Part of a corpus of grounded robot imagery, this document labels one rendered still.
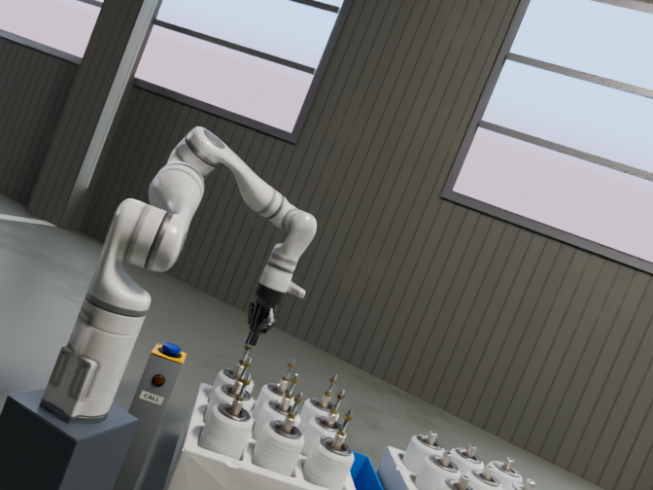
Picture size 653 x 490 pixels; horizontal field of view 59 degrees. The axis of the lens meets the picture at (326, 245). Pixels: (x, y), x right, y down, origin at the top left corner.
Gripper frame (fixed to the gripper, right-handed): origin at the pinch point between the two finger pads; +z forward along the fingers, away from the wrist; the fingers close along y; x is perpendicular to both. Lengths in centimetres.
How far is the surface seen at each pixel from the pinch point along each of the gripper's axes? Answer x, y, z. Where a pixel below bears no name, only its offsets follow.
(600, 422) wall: 204, -23, 7
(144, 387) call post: -26.8, 13.2, 11.8
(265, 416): 1.7, 16.8, 12.3
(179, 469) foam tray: -18.6, 25.9, 21.8
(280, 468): 0.6, 31.0, 16.7
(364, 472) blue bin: 43, 11, 27
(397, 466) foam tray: 42, 22, 18
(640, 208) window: 189, -37, -94
